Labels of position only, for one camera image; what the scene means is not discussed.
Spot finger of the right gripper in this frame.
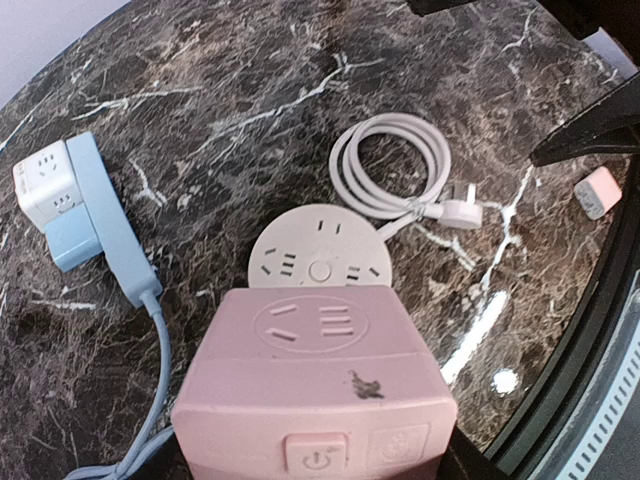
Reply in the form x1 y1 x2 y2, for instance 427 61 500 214
529 74 639 167

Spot white cable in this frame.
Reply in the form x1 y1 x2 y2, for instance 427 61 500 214
328 112 485 240

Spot pink round power strip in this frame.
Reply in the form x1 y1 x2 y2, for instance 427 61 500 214
248 204 392 288

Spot pink cube socket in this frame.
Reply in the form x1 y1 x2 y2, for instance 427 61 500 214
171 286 458 479

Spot white cube socket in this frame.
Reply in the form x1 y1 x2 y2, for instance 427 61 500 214
13 140 83 233

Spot blue power strip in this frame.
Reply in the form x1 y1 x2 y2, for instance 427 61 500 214
66 132 162 308

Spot pink small plug adapter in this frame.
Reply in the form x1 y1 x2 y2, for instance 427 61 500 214
574 166 622 220

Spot grey slotted cable duct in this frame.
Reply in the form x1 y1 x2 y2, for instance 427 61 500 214
544 339 640 480

